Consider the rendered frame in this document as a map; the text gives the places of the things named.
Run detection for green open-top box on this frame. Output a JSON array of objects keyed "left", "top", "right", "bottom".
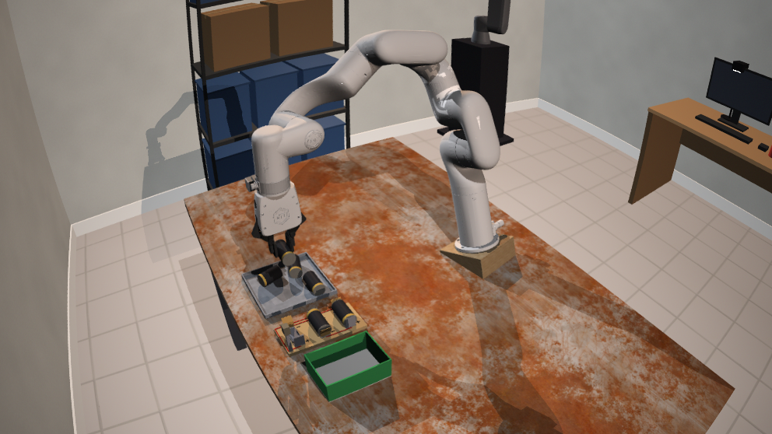
[{"left": 304, "top": 331, "right": 391, "bottom": 402}]

